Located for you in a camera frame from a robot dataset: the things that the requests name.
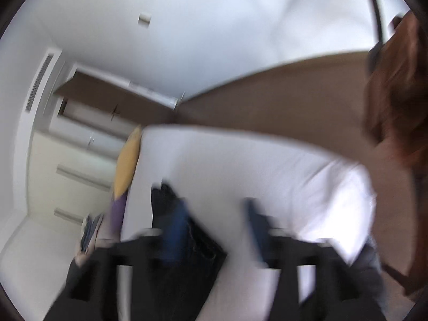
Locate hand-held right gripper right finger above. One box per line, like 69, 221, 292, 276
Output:
243, 198, 368, 321

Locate purple pillow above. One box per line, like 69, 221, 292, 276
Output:
108, 192, 129, 233

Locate white wardrobe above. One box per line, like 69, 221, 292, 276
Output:
26, 105, 136, 223

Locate black pants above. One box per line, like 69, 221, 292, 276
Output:
147, 182, 228, 321

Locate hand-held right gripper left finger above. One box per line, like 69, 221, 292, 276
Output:
43, 199, 193, 321

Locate yellow pillow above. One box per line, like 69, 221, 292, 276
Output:
113, 125, 143, 198

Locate person's torso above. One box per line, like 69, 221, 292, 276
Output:
368, 137, 428, 308

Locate brown door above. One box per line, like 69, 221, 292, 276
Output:
55, 68, 179, 126

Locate bed with white sheet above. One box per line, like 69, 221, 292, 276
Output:
120, 124, 378, 321

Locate black cable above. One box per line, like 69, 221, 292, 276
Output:
363, 0, 386, 49

